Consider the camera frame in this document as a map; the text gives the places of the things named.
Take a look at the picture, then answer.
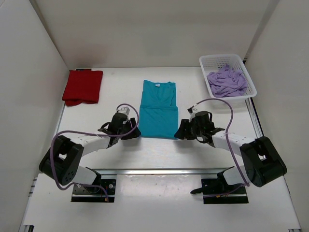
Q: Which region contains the white plastic basket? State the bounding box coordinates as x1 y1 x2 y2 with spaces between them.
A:
199 53 258 109

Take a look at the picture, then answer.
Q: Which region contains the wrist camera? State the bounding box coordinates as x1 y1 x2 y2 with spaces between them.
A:
116 106 130 116
187 106 199 122

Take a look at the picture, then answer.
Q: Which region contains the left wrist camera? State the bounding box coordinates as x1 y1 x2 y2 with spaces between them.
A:
116 106 130 116

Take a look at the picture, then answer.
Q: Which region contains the teal t-shirt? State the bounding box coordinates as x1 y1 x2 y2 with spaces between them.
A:
139 80 178 140

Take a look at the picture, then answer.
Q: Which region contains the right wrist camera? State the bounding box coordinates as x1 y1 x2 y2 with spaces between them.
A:
187 106 199 122

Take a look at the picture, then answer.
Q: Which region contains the lavender t-shirt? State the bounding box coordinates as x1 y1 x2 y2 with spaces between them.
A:
207 64 248 98

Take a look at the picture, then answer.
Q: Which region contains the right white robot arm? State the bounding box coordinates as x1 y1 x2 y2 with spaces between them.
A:
174 111 287 193

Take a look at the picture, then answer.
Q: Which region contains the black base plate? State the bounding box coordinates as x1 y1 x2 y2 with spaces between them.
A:
71 175 116 203
190 178 249 204

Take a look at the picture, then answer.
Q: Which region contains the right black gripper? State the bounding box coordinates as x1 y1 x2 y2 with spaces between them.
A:
175 119 204 140

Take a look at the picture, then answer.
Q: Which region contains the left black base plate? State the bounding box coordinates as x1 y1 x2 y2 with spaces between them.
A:
71 175 116 203

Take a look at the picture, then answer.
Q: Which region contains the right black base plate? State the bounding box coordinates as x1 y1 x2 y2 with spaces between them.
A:
190 178 249 204

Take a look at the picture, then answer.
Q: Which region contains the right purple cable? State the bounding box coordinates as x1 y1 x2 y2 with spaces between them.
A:
190 98 251 188

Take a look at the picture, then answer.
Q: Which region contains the red t-shirt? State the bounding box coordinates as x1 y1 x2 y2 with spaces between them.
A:
62 70 103 106

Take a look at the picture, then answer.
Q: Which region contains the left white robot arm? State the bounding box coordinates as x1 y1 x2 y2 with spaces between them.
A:
39 112 141 193

